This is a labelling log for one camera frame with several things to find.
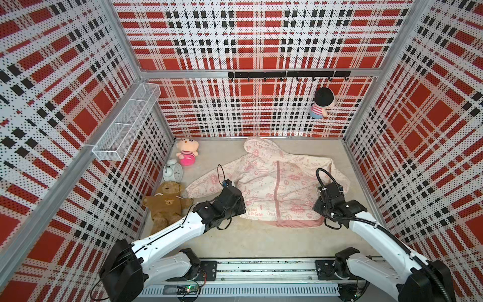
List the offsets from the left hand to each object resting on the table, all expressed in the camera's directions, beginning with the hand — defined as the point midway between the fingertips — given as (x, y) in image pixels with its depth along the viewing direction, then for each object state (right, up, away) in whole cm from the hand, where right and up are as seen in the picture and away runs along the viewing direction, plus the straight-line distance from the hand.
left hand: (245, 204), depth 81 cm
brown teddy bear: (-36, -1, +3) cm, 36 cm away
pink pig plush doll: (-36, +26, +30) cm, 53 cm away
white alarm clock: (-37, +13, +11) cm, 41 cm away
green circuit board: (-21, -29, -12) cm, 38 cm away
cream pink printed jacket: (+16, +5, +13) cm, 21 cm away
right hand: (+34, -2, +2) cm, 34 cm away
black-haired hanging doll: (+39, +51, +13) cm, 66 cm away
